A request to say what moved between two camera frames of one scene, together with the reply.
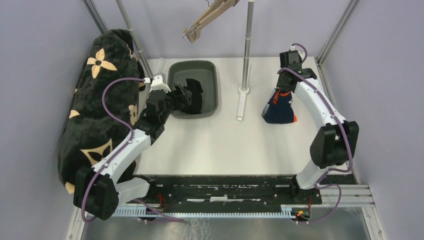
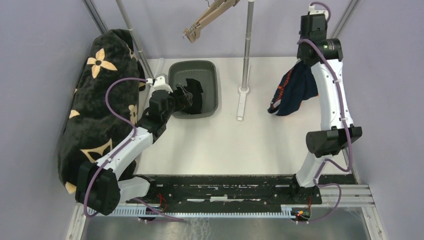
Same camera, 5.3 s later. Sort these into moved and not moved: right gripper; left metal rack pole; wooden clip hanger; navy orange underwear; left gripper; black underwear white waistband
Moved: navy orange underwear; right gripper
Not moved: left metal rack pole; wooden clip hanger; black underwear white waistband; left gripper
